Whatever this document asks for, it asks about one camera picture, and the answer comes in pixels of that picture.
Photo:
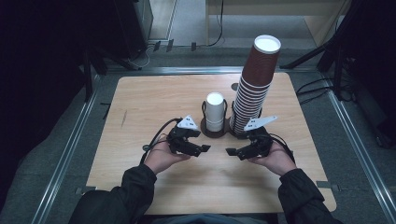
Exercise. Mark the person's right hand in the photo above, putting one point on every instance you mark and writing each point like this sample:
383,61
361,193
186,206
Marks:
275,161

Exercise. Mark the stack of brown cups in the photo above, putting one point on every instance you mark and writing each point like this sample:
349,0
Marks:
258,77

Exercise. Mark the dark double cup holder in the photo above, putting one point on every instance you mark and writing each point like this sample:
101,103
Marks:
214,134

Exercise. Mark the black tripod stand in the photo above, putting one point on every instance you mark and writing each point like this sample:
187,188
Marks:
311,54

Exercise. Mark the stack of white cups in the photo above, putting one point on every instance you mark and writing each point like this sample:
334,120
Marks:
214,112

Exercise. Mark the black metal stand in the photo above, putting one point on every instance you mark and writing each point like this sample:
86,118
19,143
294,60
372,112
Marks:
88,81

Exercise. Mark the aluminium floor rail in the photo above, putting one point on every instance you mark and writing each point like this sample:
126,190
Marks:
361,155
65,158

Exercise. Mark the black cabinet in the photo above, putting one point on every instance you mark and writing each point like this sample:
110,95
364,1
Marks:
130,28

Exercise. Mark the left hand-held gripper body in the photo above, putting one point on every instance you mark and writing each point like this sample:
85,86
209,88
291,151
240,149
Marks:
180,135

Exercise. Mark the person's left hand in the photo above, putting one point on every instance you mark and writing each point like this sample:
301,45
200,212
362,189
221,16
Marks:
160,158

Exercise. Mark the light wooden furniture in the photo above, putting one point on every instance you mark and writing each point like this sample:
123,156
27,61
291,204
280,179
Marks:
320,26

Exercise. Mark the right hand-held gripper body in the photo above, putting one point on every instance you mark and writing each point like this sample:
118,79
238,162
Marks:
263,143

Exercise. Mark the grey round table grommet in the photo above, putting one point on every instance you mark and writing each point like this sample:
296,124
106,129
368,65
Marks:
234,87

